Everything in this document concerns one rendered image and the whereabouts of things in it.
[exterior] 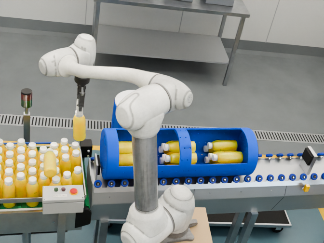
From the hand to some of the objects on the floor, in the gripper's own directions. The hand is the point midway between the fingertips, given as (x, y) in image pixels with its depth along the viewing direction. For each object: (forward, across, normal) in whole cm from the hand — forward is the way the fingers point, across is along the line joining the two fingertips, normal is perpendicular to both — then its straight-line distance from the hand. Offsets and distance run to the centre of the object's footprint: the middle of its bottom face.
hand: (79, 107), depth 252 cm
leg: (+140, -11, -119) cm, 184 cm away
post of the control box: (+140, -32, +7) cm, 144 cm away
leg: (+140, +3, -119) cm, 184 cm away
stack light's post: (+142, +33, +24) cm, 148 cm away
